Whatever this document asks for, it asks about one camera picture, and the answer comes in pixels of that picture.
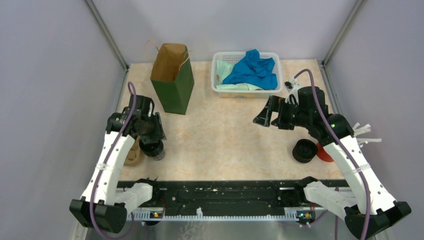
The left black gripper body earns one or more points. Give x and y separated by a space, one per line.
153 129

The dark coffee cup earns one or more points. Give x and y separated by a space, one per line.
153 150

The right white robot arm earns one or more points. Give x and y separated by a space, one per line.
371 209

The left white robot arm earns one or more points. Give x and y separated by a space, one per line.
100 206

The cardboard cup carrier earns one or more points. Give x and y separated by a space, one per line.
135 155

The blue cloth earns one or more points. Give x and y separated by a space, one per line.
253 70

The green brown paper bag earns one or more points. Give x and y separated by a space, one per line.
171 75

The white plastic basket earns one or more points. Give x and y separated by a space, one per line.
233 57

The light green cloth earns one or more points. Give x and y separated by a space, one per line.
223 70

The white cable duct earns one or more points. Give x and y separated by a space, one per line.
290 215

